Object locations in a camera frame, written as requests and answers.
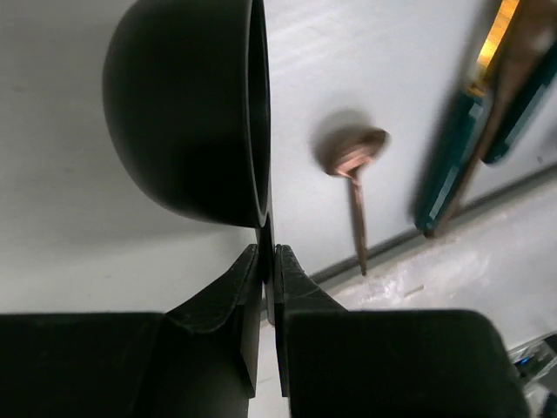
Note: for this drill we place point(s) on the brown wooden spoon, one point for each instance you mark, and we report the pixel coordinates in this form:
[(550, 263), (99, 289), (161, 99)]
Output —
[(522, 48)]

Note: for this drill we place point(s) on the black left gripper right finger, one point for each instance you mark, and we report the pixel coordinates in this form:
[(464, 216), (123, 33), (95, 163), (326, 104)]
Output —
[(334, 362)]

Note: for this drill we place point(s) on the small copper spoon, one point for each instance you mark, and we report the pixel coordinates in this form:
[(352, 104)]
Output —
[(345, 153)]

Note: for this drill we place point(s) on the black round spoon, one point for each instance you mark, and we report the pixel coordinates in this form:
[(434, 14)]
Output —
[(187, 102)]

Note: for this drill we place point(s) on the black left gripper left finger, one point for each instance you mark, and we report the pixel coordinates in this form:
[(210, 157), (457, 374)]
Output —
[(198, 360)]

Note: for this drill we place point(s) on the green-handled gold spoon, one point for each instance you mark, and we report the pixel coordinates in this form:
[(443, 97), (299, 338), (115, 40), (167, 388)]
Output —
[(464, 119)]

